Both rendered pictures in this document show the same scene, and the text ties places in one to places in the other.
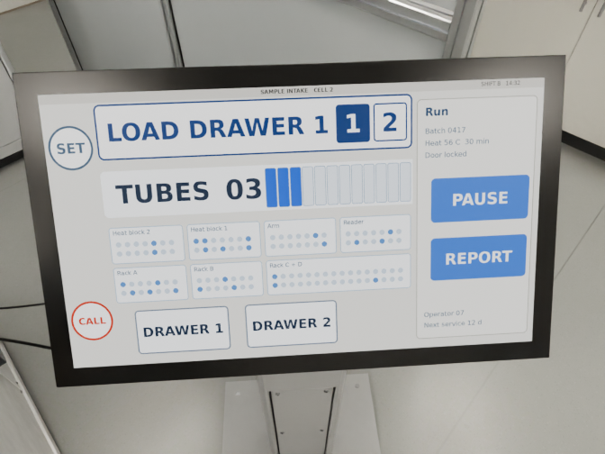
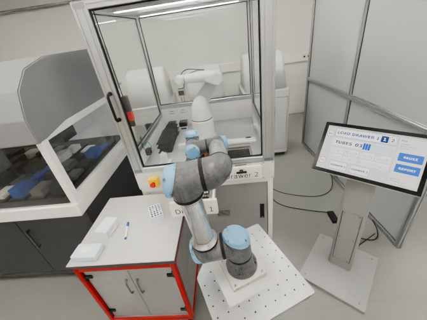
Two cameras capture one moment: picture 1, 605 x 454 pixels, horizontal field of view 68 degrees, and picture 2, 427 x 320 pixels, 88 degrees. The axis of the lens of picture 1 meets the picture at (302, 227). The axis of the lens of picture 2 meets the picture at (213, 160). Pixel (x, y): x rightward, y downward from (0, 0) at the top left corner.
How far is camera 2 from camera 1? 1.10 m
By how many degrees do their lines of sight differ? 41
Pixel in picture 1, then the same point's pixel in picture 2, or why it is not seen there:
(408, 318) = (385, 177)
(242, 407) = (323, 241)
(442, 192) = (401, 155)
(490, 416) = not seen: outside the picture
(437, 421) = (406, 289)
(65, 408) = not seen: hidden behind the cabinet
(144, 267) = (335, 153)
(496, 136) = (418, 148)
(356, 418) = (366, 266)
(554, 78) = not seen: outside the picture
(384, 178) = (388, 150)
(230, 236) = (352, 152)
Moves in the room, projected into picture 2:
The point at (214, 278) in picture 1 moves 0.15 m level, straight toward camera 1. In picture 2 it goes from (347, 158) to (348, 173)
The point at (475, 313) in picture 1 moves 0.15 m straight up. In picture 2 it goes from (403, 181) to (412, 155)
